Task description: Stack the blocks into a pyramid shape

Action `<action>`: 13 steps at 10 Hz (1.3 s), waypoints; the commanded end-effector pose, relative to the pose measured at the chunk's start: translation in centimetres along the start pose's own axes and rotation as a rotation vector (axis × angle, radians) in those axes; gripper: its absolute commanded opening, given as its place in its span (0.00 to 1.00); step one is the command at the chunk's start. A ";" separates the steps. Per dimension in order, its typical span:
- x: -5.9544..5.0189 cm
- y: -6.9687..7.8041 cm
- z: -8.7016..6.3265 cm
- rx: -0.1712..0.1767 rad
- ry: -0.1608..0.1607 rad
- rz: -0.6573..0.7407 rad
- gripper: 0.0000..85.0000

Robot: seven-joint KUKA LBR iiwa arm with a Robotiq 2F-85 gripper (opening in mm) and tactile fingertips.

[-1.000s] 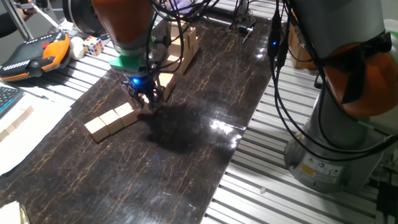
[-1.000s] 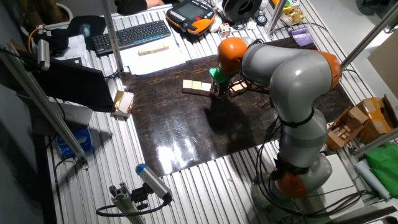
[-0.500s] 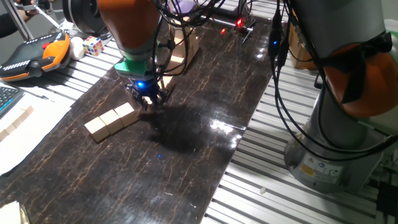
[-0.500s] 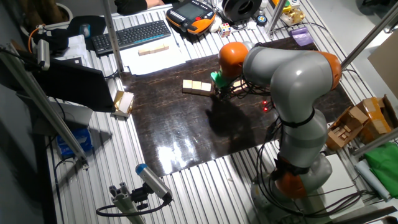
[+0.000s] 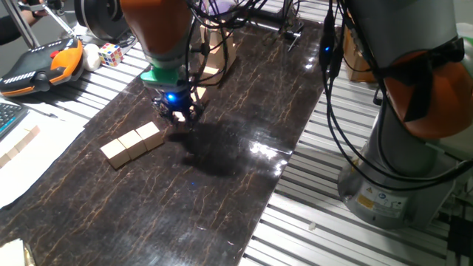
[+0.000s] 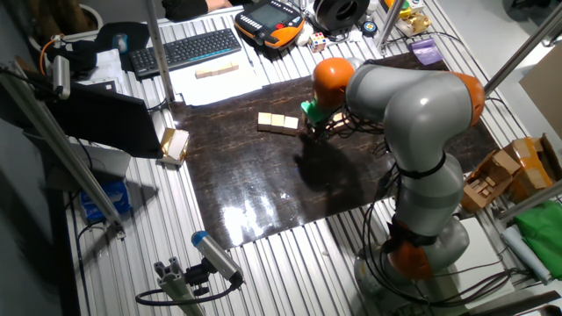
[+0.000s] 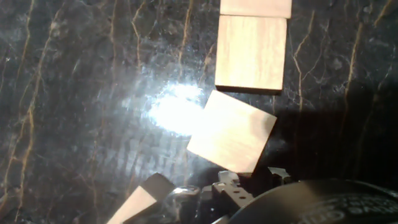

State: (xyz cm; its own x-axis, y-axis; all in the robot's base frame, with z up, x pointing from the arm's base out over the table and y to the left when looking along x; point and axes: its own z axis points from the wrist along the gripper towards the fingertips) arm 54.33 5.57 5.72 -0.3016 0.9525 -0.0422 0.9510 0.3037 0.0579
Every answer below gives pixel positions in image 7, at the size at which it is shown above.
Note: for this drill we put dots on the light wooden cube block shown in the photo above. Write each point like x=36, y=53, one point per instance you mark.
x=250, y=54
x=231, y=132
x=133, y=205
x=255, y=7

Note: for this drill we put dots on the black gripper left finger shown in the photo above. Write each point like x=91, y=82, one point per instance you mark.
x=224, y=202

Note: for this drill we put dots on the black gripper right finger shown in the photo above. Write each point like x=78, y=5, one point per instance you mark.
x=280, y=176

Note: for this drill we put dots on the dark marble pattern mat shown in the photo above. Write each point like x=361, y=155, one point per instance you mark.
x=77, y=93

